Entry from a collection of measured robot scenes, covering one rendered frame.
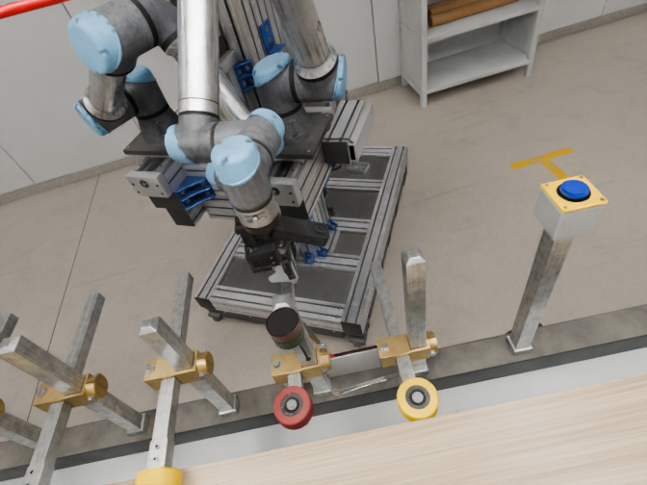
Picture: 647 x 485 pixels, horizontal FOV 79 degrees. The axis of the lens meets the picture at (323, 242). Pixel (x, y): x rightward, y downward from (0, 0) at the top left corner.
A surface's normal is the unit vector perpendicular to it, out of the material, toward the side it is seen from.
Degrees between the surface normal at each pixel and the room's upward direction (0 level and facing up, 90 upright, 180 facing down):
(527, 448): 0
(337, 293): 0
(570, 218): 90
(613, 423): 0
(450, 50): 90
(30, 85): 90
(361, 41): 90
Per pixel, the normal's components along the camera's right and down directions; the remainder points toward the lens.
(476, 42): 0.22, 0.69
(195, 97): 0.16, 0.05
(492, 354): -0.18, -0.66
